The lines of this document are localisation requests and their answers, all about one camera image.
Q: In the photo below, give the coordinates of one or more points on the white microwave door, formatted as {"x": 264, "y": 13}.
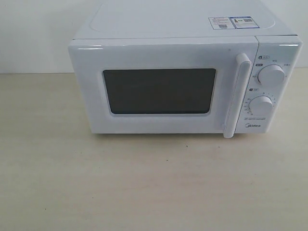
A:
{"x": 157, "y": 86}

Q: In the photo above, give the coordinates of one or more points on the white Midea microwave body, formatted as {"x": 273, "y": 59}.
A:
{"x": 278, "y": 44}

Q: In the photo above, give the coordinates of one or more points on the lower white timer knob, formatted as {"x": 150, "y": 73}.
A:
{"x": 261, "y": 106}

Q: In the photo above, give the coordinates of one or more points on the white warning label sticker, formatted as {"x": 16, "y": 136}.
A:
{"x": 221, "y": 23}

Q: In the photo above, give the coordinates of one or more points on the upper white power knob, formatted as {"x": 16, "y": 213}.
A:
{"x": 271, "y": 76}

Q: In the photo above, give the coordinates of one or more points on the blue energy label sticker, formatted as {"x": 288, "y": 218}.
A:
{"x": 243, "y": 22}

